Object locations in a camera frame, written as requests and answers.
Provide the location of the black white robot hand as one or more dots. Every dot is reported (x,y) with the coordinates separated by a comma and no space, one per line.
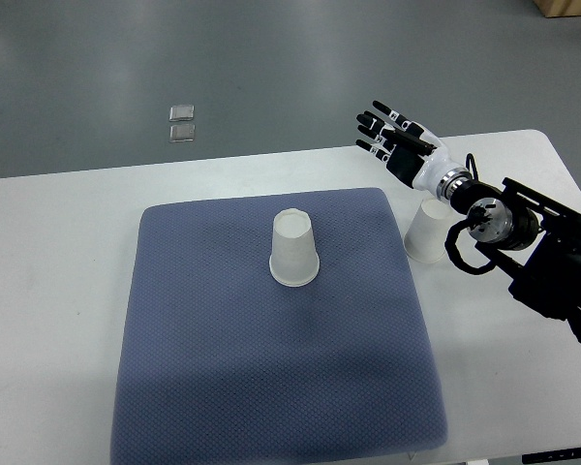
(412,153)

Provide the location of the white paper cup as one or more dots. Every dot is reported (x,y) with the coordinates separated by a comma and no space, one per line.
(293,261)
(425,238)

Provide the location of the white paper cup on mat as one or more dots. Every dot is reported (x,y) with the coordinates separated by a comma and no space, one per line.
(293,261)

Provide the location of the wooden box corner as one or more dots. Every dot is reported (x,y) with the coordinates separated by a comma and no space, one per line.
(559,8)

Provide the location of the upper metal floor plate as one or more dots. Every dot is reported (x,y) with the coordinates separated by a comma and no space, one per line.
(181,113)

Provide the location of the blue-grey textured mat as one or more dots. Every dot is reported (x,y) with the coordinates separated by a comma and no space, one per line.
(221,364)

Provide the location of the black table edge bracket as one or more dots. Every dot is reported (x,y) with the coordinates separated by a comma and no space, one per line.
(552,456)

